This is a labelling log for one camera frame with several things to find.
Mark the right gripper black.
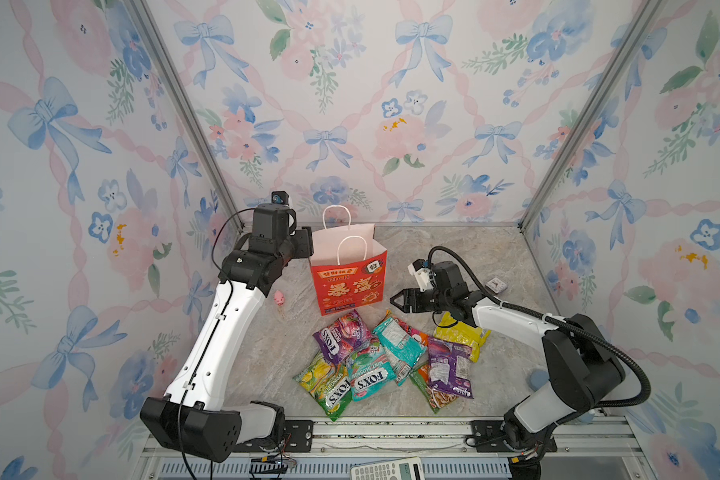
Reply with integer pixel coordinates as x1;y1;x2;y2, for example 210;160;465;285
389;289;451;315

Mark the teal white snack packet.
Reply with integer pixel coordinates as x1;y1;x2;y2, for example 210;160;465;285
373;313;426;386

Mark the purple Fox's candy bag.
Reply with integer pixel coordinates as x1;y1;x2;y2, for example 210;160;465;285
313;310;372;365

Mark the red paper gift bag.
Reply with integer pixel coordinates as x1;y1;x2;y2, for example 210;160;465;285
310;222;388;316

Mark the purple white snack packet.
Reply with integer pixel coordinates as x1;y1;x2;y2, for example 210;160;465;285
428;337;474;399

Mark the teal Fox's candy bag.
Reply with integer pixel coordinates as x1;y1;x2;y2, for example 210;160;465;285
347;336;396;402

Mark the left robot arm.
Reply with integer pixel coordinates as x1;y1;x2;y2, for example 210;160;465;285
140;191;314;463

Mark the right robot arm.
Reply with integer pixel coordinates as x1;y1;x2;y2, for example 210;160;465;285
390;260;626;452

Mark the orange Fox's candy bag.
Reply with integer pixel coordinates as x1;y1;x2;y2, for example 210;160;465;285
386;310;429;347

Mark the green Fox's candy bag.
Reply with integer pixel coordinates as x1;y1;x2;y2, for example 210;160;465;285
293;352;352;421

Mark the yellow snack packet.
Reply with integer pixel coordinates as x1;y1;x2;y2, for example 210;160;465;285
434;312;491;363

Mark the small pink toy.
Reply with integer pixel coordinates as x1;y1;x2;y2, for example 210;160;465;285
273;290;285;307

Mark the small square packet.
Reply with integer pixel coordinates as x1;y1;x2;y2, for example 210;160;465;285
486;277;508;295

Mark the green noodle snack packet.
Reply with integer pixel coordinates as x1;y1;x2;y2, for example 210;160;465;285
410;364;459;414

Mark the blue grey cloth roll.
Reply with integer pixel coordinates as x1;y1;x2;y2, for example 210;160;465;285
527;369;550;391

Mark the white calculator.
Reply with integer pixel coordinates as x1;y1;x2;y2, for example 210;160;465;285
350;457;425;480

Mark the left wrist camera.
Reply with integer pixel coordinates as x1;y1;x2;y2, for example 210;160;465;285
271;191;290;206

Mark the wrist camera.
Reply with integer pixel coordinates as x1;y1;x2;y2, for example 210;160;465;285
271;191;290;206
408;259;434;292

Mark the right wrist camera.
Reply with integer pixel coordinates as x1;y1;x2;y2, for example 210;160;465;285
408;259;434;292

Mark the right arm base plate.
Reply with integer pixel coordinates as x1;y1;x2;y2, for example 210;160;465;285
464;420;558;455

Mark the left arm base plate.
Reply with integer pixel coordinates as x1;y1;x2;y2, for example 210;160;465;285
232;419;315;454

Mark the black corrugated cable conduit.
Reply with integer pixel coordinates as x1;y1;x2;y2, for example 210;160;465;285
427;245;652;409

